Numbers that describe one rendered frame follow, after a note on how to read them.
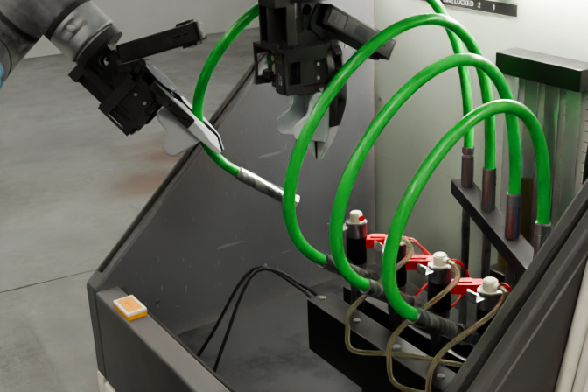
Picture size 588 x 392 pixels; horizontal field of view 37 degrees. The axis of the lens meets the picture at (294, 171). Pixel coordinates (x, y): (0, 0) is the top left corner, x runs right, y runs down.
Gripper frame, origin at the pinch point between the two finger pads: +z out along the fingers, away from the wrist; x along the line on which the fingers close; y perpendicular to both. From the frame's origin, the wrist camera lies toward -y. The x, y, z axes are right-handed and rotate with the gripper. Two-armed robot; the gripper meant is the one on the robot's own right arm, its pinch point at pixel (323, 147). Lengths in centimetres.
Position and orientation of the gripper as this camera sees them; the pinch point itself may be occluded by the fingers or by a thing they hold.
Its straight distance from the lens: 108.1
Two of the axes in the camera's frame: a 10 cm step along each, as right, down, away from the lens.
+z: 0.4, 9.4, 3.5
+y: -8.3, 2.3, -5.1
